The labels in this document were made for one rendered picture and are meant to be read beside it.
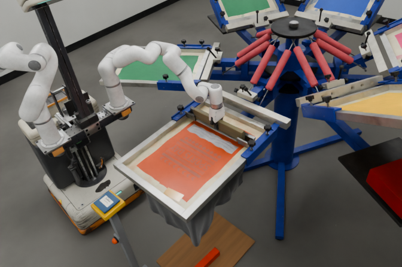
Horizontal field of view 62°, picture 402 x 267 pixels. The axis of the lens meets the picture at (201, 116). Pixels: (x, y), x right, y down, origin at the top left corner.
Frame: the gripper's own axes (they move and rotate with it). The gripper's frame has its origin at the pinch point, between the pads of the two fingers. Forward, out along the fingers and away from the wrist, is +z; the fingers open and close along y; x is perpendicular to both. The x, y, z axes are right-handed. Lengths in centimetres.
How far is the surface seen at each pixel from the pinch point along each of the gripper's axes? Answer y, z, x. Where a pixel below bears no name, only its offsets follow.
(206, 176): 31.4, 6.1, 17.4
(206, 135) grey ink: 7.2, 5.5, -3.7
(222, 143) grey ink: 7.1, 5.7, 8.6
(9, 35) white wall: -13, 42, -380
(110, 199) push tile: 74, 4, -12
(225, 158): 15.0, 6.1, 17.6
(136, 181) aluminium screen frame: 59, 2, -8
